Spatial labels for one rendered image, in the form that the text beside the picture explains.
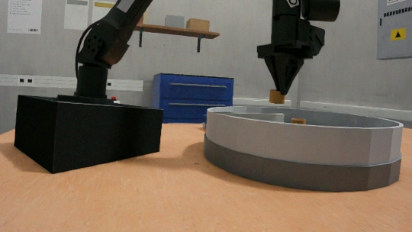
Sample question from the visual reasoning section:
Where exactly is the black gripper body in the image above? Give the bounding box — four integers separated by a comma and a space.
257, 15, 315, 60

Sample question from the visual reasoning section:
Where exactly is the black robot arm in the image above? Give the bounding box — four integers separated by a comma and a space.
57, 0, 340, 104

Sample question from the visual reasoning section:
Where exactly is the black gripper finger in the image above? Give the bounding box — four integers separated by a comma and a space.
265, 57, 291, 92
275, 56, 304, 95

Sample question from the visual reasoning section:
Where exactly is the bronze bushing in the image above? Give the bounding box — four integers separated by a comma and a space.
291, 118, 306, 124
269, 89, 285, 104

